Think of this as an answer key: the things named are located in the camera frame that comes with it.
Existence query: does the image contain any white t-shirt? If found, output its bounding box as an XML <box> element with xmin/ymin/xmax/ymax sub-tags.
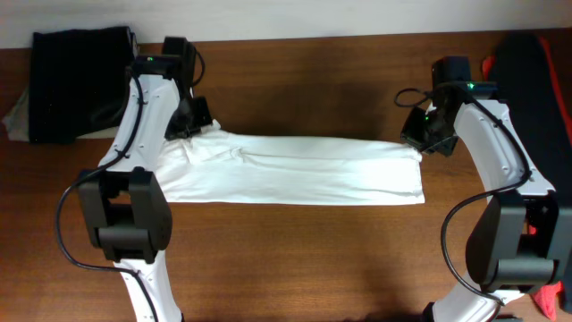
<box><xmin>156</xmin><ymin>123</ymin><xmax>425</xmax><ymax>206</ymax></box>

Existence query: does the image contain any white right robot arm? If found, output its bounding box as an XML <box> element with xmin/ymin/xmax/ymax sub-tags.
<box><xmin>401</xmin><ymin>81</ymin><xmax>571</xmax><ymax>321</ymax></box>

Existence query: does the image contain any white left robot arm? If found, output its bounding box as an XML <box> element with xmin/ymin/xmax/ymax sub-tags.
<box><xmin>78</xmin><ymin>74</ymin><xmax>189</xmax><ymax>321</ymax></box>

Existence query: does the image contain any black garment at right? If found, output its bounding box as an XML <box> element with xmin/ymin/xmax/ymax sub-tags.
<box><xmin>484</xmin><ymin>31</ymin><xmax>572</xmax><ymax>314</ymax></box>

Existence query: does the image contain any folded black garment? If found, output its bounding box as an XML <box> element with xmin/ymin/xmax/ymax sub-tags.
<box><xmin>29</xmin><ymin>26</ymin><xmax>137</xmax><ymax>144</ymax></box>

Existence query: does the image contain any folded beige garment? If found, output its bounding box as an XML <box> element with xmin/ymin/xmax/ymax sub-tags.
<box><xmin>2</xmin><ymin>88</ymin><xmax>118</xmax><ymax>142</ymax></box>

